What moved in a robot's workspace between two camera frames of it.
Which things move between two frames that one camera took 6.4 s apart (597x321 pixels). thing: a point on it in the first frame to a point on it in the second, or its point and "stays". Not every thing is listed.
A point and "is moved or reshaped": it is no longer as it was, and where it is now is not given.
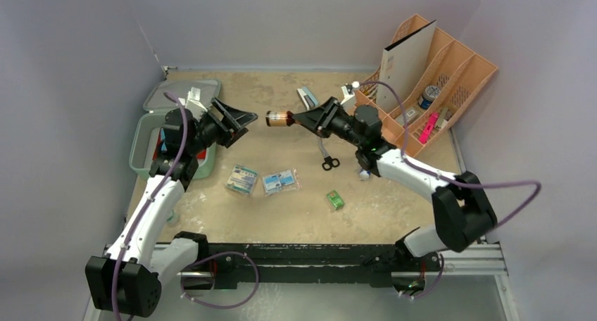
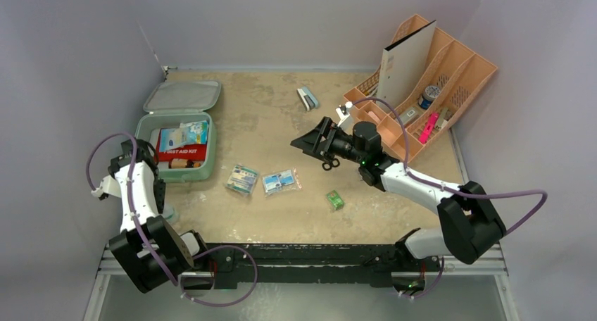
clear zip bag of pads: (281, 181) stays
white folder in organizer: (400, 63) stays
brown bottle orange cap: (279, 118) is moved or reshaped
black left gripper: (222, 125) to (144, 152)
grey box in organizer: (409, 115) stays
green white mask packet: (242, 178) stays
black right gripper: (327, 115) to (327, 140)
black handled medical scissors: (328, 162) stays
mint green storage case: (144, 127) stays
